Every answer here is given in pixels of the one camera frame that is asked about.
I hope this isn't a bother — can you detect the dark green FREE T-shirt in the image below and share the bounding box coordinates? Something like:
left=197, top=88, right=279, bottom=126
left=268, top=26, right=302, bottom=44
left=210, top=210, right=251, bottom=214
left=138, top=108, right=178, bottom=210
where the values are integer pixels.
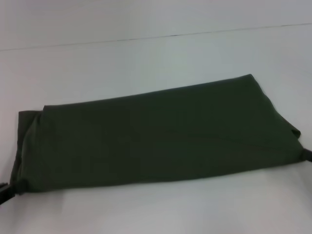
left=11, top=73, right=308, bottom=195

